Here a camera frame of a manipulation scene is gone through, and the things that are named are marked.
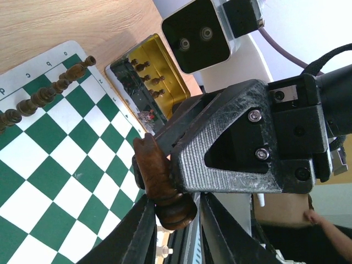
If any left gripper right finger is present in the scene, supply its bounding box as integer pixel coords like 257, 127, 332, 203
200, 193, 280, 263

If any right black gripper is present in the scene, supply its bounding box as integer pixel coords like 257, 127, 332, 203
155, 74, 332, 194

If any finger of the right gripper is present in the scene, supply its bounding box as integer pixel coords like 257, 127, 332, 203
132, 155, 145, 190

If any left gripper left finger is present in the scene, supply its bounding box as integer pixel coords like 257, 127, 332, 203
78, 195, 157, 263

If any dark brown knight piece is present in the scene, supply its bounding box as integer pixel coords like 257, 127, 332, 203
133, 133, 197, 230

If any gold tin with dark pieces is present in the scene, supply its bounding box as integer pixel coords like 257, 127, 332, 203
105, 34, 190, 134

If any dark brown chess piece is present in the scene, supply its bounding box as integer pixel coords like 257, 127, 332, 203
47, 79, 70, 96
81, 56, 96, 68
1, 109, 22, 135
59, 62, 88, 83
30, 87, 56, 108
16, 99, 39, 117

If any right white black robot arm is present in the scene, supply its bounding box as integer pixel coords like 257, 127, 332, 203
132, 44, 351, 194

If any green white chess board mat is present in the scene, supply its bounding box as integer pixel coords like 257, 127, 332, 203
0, 40, 155, 264

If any person's hand at edge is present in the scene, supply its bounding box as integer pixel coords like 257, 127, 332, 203
304, 210, 352, 263

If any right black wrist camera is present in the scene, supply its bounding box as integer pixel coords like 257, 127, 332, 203
161, 0, 264, 74

